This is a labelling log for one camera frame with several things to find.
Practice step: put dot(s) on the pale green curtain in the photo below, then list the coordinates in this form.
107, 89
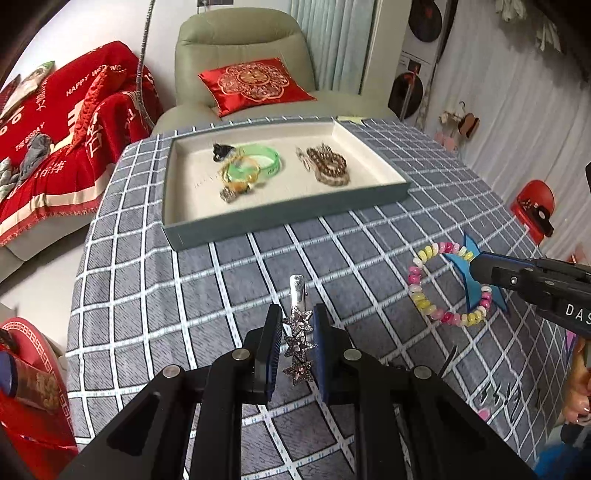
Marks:
332, 41

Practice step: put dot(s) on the beige looped hair clip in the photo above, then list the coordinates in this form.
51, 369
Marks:
325, 148

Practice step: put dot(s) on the green bangle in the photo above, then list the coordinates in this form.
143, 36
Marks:
272, 164

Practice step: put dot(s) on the braided metal stand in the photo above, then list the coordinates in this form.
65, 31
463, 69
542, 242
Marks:
144, 55

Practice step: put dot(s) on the blue star patch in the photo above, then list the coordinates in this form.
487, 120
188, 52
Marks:
464, 272

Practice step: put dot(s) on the grey checked tablecloth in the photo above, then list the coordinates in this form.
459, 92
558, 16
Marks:
184, 300

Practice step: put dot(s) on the black hairpin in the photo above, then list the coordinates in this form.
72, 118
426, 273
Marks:
448, 362

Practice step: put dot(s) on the red embroidered cushion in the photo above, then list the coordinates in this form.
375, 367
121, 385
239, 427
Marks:
256, 85

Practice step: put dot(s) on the red pillow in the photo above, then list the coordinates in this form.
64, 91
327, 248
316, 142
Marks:
94, 106

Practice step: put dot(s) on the black hair clip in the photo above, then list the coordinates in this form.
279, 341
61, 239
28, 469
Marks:
222, 151

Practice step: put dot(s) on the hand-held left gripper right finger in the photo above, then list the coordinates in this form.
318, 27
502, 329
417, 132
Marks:
322, 360

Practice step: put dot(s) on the person's right hand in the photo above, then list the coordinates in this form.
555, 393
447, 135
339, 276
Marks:
577, 392

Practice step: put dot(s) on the pink hanging slippers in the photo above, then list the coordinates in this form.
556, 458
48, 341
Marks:
461, 127

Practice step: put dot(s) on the light grey cloth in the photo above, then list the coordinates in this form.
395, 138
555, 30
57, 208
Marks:
7, 180

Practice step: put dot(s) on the grey jewelry tray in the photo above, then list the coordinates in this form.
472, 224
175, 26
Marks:
286, 203

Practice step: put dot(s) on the red gift box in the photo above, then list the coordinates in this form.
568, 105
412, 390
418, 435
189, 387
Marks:
27, 415

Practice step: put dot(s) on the beige leather armchair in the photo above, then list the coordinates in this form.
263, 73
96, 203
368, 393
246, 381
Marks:
240, 37

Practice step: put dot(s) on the grey sofa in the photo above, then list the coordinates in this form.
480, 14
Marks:
27, 258

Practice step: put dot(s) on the dark grey cloth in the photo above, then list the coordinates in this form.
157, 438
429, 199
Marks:
34, 154

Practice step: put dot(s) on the star rhinestone hair clip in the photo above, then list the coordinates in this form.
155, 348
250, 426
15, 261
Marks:
298, 323

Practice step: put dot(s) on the white appliance with round doors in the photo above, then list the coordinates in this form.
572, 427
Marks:
422, 46

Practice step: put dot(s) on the grey oval hair clip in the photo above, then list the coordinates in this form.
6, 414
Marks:
303, 159

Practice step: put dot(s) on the small silver square clip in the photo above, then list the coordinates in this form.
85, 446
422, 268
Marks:
228, 195

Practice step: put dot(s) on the red plastic stool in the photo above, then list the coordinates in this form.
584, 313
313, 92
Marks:
531, 203

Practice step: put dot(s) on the red printed blanket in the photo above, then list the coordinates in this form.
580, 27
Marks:
60, 175

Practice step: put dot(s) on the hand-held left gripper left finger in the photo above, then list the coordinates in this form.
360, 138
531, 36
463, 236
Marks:
276, 355

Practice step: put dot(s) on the printed portrait pillow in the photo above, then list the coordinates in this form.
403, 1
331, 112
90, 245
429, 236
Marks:
23, 90

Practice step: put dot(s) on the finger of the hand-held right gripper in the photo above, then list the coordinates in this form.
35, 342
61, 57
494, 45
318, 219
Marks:
503, 272

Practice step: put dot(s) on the red broom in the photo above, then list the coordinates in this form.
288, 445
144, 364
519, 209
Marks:
412, 92

